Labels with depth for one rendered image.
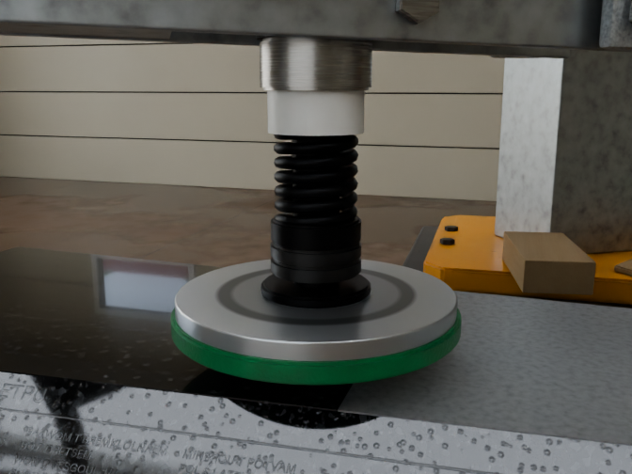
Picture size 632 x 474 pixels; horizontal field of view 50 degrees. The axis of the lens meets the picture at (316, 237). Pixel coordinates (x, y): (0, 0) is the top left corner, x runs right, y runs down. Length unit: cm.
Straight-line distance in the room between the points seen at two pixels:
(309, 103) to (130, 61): 732
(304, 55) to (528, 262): 64
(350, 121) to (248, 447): 23
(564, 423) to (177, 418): 26
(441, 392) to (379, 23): 25
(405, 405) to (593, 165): 87
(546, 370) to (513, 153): 84
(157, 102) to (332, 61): 716
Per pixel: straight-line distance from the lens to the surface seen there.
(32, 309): 71
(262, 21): 43
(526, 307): 70
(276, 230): 49
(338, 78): 46
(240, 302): 50
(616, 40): 50
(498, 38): 48
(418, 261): 134
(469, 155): 659
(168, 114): 755
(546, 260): 104
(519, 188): 133
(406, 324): 45
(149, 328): 63
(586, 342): 62
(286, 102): 47
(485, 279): 115
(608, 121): 129
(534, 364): 56
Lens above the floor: 108
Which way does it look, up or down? 13 degrees down
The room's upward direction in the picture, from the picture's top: straight up
